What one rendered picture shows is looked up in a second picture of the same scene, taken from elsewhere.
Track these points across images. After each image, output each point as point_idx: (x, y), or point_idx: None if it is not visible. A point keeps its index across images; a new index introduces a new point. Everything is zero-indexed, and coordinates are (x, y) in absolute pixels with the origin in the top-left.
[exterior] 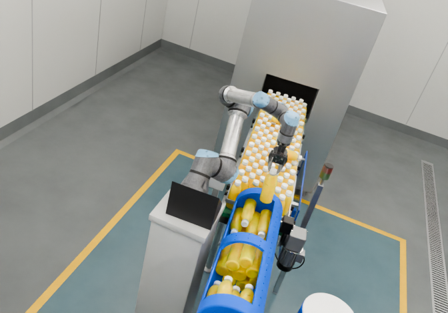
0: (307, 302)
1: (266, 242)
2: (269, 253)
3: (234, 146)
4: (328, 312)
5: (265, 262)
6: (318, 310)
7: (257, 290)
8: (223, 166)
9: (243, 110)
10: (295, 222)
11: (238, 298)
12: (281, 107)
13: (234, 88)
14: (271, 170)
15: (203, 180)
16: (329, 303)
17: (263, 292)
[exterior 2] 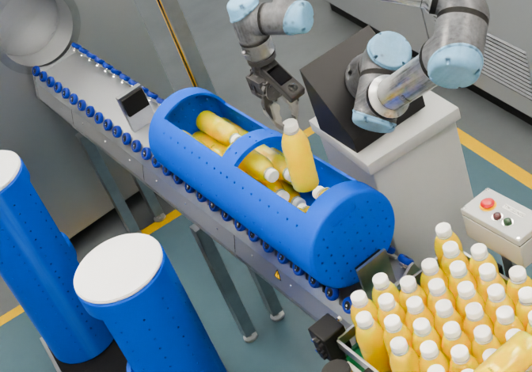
0: (155, 248)
1: (232, 165)
2: (219, 172)
3: (386, 81)
4: (123, 267)
5: (207, 157)
6: (135, 255)
7: (177, 129)
8: (361, 77)
9: (422, 48)
10: (314, 339)
11: (176, 100)
12: None
13: None
14: (290, 119)
15: (355, 62)
16: (131, 276)
17: (177, 147)
